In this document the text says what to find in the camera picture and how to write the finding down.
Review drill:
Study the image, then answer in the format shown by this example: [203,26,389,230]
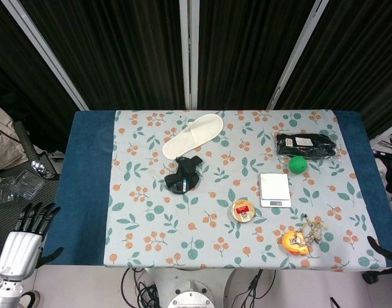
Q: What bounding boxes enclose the clear plastic tray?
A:
[0,169,46,206]

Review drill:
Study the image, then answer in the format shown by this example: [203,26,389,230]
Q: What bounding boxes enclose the white partition frame post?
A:
[267,0,332,110]
[178,0,200,110]
[1,0,89,112]

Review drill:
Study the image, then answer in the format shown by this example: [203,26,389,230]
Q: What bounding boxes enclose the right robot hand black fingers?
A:
[367,196,392,261]

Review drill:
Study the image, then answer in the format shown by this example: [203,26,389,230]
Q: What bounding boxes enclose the white digital scale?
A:
[259,172,293,209]

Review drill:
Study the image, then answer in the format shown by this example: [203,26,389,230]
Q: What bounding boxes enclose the beige fabric bag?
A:
[0,100,33,175]

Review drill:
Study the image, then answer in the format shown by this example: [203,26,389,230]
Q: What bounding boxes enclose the floral print tablecloth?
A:
[103,110,389,270]

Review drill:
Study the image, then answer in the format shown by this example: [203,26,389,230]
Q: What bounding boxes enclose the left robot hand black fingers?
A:
[0,201,65,282]

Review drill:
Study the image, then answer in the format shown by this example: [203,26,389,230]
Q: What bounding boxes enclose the white disposable slipper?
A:
[162,114,225,160]

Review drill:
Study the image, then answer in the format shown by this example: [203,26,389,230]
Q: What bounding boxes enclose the blue fleece table cover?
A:
[41,110,392,268]

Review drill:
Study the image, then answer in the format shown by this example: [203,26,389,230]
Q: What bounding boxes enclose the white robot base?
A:
[143,268,264,308]

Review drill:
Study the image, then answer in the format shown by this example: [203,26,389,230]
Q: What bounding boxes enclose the black pleated curtain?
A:
[275,0,392,139]
[0,0,81,151]
[19,0,187,111]
[198,0,316,111]

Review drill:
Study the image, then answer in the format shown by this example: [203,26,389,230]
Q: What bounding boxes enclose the green ball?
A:
[288,156,309,175]

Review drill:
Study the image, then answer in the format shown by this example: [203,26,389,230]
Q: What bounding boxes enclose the black cable bundle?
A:
[121,268,161,308]
[239,269,277,308]

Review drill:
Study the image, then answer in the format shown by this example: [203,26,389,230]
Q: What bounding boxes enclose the round tin with label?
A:
[230,198,257,224]

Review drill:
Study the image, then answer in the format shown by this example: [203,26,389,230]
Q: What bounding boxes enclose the black item in plastic bag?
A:
[275,130,343,160]

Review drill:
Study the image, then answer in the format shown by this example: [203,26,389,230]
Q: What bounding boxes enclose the black camera strap mount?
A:
[164,155,204,196]

